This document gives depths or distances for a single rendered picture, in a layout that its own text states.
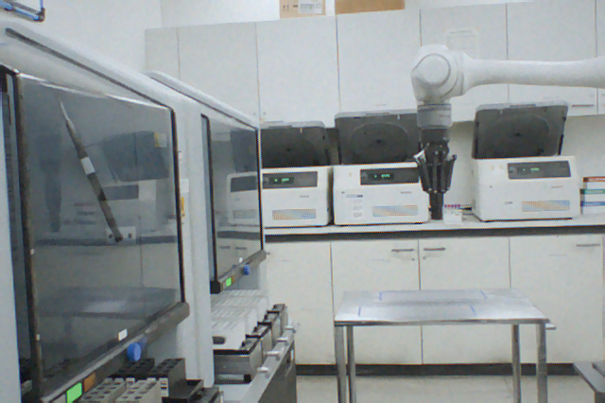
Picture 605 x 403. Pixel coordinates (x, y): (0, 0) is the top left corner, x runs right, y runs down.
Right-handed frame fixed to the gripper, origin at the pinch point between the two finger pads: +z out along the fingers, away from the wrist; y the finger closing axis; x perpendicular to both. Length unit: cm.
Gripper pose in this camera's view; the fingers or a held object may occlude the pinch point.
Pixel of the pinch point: (436, 206)
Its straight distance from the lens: 181.8
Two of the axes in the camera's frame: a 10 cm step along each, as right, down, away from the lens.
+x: -4.8, -0.3, 8.8
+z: 0.3, 10.0, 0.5
